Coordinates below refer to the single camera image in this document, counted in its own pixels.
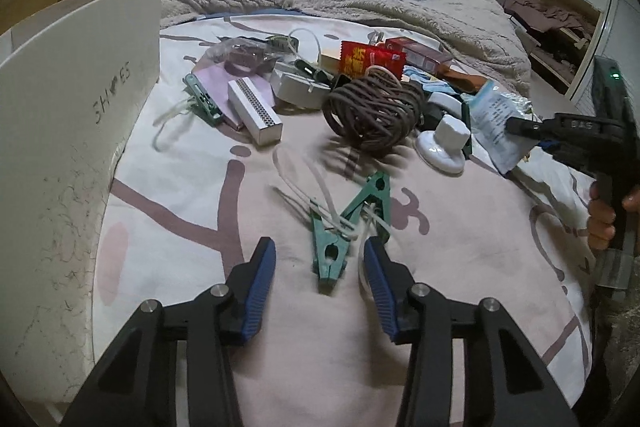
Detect white cardboard box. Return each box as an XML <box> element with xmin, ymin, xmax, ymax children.
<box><xmin>0</xmin><ymin>0</ymin><xmax>163</xmax><ymax>418</ymax></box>

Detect red cardboard box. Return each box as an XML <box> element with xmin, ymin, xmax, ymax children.
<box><xmin>385</xmin><ymin>37</ymin><xmax>453</xmax><ymax>75</ymax></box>

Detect white charger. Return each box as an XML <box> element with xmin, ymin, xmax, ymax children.
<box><xmin>425</xmin><ymin>92</ymin><xmax>466</xmax><ymax>115</ymax></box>

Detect person's right hand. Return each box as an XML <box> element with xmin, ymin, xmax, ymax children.
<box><xmin>587</xmin><ymin>184</ymin><xmax>640</xmax><ymax>253</ymax></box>

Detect white cabinet door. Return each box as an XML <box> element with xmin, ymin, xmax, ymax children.
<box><xmin>565</xmin><ymin>0</ymin><xmax>640</xmax><ymax>108</ymax></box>

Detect blue white packet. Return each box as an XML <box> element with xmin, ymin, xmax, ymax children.
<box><xmin>402</xmin><ymin>66</ymin><xmax>446</xmax><ymax>90</ymax></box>

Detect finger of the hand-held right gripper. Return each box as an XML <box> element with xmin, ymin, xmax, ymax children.
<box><xmin>505</xmin><ymin>117</ymin><xmax>553</xmax><ymax>142</ymax></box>

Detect pink paper card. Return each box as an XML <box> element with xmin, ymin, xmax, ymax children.
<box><xmin>192</xmin><ymin>62</ymin><xmax>276</xmax><ymax>130</ymax></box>

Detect clear plastic bag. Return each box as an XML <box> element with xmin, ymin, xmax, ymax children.
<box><xmin>202</xmin><ymin>37</ymin><xmax>281</xmax><ymax>72</ymax></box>

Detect printed bedsheet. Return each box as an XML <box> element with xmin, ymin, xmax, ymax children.
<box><xmin>92</xmin><ymin>9</ymin><xmax>596</xmax><ymax>427</ymax></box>

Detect white printed packet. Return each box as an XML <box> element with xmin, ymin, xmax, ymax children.
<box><xmin>470</xmin><ymin>79</ymin><xmax>538</xmax><ymax>172</ymax></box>

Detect green clothespin with string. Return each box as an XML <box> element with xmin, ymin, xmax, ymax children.
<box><xmin>272</xmin><ymin>147</ymin><xmax>401</xmax><ymax>308</ymax></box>

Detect clear plastic tube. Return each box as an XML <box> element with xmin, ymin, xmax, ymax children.
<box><xmin>287</xmin><ymin>27</ymin><xmax>323</xmax><ymax>62</ymax></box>

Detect red snack packet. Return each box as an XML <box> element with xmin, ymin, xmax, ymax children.
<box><xmin>339</xmin><ymin>41</ymin><xmax>405</xmax><ymax>82</ymax></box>

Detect white string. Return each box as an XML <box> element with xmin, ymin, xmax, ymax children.
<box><xmin>152</xmin><ymin>99</ymin><xmax>196</xmax><ymax>152</ymax></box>

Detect white round knob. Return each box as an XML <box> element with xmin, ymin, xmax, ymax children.
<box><xmin>415</xmin><ymin>114</ymin><xmax>472</xmax><ymax>175</ymax></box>

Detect brown rope coil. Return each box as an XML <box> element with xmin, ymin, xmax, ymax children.
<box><xmin>321</xmin><ymin>74</ymin><xmax>426</xmax><ymax>156</ymax></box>

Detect silver rectangular box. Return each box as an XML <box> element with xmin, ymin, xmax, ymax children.
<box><xmin>227</xmin><ymin>77</ymin><xmax>283</xmax><ymax>145</ymax></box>

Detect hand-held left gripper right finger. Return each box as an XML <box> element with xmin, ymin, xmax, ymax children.
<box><xmin>363</xmin><ymin>238</ymin><xmax>581</xmax><ymax>427</ymax></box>

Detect green clothes peg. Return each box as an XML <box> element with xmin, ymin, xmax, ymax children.
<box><xmin>182</xmin><ymin>73</ymin><xmax>223</xmax><ymax>128</ymax></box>
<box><xmin>309</xmin><ymin>207</ymin><xmax>361</xmax><ymax>295</ymax></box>
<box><xmin>337</xmin><ymin>171</ymin><xmax>392</xmax><ymax>244</ymax></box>

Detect brown folded clothes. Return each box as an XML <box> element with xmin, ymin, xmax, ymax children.
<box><xmin>500</xmin><ymin>0</ymin><xmax>598</xmax><ymax>38</ymax></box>

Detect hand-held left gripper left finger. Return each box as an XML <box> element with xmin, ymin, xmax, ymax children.
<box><xmin>60</xmin><ymin>237</ymin><xmax>277</xmax><ymax>427</ymax></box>

